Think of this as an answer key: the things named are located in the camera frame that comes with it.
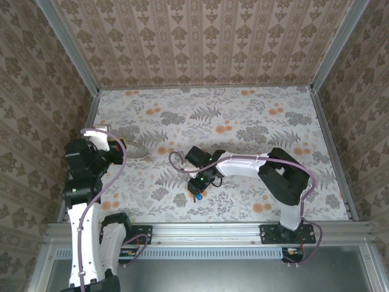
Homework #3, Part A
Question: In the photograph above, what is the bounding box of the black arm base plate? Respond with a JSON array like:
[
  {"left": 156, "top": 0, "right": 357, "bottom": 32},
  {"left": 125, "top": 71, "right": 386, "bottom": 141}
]
[
  {"left": 98, "top": 224, "right": 153, "bottom": 245},
  {"left": 260, "top": 224, "right": 317, "bottom": 245}
]

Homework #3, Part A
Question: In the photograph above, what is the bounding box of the small black connector board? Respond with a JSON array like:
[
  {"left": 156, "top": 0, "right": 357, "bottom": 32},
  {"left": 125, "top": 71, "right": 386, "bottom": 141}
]
[
  {"left": 118, "top": 248, "right": 138, "bottom": 260},
  {"left": 281, "top": 246, "right": 305, "bottom": 263}
]

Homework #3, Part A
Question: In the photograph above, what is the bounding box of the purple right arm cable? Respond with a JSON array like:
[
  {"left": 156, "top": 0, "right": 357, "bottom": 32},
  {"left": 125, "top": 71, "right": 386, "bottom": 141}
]
[{"left": 168, "top": 151, "right": 323, "bottom": 265}]

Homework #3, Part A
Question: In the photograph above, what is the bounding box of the short aluminium frame rail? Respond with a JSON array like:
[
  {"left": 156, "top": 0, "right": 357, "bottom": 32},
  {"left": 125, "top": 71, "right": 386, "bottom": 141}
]
[
  {"left": 360, "top": 243, "right": 389, "bottom": 292},
  {"left": 29, "top": 240, "right": 72, "bottom": 292}
]

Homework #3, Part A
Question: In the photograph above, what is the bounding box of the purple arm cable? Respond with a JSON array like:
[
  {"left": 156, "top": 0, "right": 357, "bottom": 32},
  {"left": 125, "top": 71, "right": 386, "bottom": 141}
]
[
  {"left": 168, "top": 151, "right": 323, "bottom": 265},
  {"left": 77, "top": 127, "right": 150, "bottom": 292}
]

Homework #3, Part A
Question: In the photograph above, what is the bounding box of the long aluminium base rail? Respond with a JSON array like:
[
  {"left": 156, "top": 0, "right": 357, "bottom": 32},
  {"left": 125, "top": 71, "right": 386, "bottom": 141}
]
[{"left": 45, "top": 223, "right": 370, "bottom": 246}]

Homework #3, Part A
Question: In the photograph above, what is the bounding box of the aluminium corner post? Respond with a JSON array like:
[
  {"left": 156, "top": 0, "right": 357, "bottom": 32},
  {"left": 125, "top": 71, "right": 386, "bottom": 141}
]
[
  {"left": 35, "top": 0, "right": 101, "bottom": 96},
  {"left": 310, "top": 0, "right": 371, "bottom": 94}
]

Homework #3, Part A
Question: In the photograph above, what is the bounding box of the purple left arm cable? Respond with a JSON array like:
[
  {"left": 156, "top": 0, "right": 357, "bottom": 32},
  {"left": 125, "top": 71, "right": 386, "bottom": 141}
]
[{"left": 77, "top": 127, "right": 150, "bottom": 292}]

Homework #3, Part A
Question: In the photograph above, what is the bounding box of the floral patterned table cover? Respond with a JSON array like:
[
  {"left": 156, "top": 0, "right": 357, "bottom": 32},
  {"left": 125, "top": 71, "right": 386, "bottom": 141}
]
[{"left": 65, "top": 86, "right": 358, "bottom": 224}]

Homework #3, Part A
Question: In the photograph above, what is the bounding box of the thin aluminium rail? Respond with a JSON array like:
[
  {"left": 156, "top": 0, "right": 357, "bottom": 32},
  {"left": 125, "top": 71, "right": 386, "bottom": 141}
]
[{"left": 98, "top": 85, "right": 314, "bottom": 91}]

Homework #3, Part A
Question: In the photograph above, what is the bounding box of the grey slotted cable duct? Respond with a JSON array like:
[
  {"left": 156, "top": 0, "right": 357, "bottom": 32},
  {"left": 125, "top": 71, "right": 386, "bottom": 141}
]
[{"left": 56, "top": 246, "right": 285, "bottom": 260}]

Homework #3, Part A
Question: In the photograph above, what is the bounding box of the grey sheet metal panel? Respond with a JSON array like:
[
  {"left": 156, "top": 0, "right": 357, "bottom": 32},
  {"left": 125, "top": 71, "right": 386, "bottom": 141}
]
[{"left": 45, "top": 257, "right": 374, "bottom": 292}]

